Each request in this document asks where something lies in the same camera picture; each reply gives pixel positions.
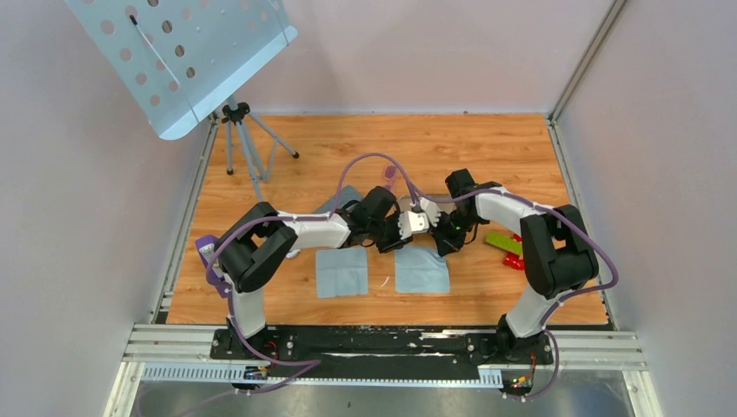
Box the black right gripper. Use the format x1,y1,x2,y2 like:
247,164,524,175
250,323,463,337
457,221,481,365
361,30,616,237
426,209,481,258

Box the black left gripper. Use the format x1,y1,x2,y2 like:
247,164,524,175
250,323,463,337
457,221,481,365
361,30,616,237
367,209,411,254

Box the light blue cloth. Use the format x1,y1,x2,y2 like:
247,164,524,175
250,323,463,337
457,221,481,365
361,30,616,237
395,245,450,294
315,247,369,299

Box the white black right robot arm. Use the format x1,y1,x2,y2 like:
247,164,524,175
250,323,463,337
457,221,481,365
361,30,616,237
430,169,599,363

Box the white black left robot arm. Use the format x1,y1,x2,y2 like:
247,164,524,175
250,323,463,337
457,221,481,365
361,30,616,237
208,186,413,359

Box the pink transparent sunglasses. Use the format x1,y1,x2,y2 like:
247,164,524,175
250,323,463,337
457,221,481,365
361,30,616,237
383,165,399,192

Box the grey-green glasses case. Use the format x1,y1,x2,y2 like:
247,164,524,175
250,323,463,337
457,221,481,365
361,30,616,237
314,185,363,214

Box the green toy brick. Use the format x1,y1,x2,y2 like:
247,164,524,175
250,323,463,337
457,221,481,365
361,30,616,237
484,231,523,256

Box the red toy arch block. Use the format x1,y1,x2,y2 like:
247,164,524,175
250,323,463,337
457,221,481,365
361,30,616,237
503,235,525,270

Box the purple glasses case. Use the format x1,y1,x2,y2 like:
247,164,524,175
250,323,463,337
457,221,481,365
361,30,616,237
195,235,228,298

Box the perforated metal music stand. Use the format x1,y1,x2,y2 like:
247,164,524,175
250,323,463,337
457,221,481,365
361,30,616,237
67,0,299,201

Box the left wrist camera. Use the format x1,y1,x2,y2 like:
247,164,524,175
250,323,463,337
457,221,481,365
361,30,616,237
398,210,430,240

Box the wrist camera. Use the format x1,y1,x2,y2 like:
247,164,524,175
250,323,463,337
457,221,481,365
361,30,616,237
419,197,442,227
398,210,430,240

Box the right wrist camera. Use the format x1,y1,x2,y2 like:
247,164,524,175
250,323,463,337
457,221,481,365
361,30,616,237
419,197,442,227

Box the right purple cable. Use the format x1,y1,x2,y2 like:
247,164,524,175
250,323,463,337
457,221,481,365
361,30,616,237
411,187,620,402

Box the purple cable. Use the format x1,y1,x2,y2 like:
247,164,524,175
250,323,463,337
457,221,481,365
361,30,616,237
411,187,620,402
204,152,422,398

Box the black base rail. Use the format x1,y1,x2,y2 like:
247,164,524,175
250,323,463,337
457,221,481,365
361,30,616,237
123,325,647,389

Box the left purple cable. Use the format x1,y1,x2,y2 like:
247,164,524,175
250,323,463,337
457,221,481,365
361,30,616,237
204,152,422,398

